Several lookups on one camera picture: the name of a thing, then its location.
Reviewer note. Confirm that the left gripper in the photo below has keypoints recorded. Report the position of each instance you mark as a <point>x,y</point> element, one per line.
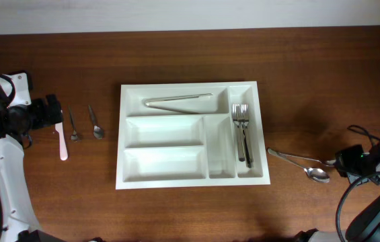
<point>47,117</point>

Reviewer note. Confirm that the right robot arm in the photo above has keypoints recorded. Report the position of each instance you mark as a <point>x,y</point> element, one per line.
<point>364,227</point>

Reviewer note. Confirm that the small thin teaspoon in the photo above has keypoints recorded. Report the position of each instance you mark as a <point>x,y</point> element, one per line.
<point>74,137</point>

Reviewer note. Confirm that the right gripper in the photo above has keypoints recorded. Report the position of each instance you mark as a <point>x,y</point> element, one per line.
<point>341,156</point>

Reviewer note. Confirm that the steel tongs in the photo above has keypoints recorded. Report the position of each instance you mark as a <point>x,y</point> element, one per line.
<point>184,104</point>

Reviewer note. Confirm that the steel fork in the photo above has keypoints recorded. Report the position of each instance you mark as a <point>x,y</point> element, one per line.
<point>241,155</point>
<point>249,141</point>

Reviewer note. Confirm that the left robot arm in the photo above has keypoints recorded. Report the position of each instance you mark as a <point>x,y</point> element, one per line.
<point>19,115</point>

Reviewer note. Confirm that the white cutlery tray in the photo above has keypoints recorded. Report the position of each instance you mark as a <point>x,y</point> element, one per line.
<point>161,149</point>

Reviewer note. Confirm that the small steel teaspoon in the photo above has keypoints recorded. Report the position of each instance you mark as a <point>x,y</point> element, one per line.
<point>98,132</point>

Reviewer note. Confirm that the large steel spoon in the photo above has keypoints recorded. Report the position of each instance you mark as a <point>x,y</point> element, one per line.
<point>307,158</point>
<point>313,173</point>

